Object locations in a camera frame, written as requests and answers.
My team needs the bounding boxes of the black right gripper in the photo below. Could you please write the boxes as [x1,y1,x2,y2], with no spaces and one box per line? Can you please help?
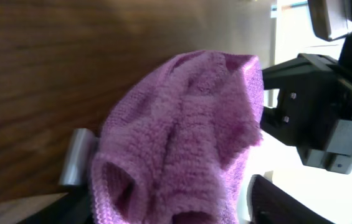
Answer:
[260,54,352,174]

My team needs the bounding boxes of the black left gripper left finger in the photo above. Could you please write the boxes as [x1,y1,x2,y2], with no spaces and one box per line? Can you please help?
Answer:
[18,186,93,224]

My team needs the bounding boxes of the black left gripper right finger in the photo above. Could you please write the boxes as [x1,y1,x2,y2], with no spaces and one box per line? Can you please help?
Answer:
[247,175,332,224]

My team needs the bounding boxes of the purple microfiber cloth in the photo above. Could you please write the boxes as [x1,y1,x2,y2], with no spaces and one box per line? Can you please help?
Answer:
[90,50,264,224]

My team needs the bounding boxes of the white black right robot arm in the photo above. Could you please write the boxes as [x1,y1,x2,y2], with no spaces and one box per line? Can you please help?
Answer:
[260,1,352,174]

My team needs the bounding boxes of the silver metal cylinder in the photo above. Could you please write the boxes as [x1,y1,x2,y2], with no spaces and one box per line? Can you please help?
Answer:
[59,128,99,186]

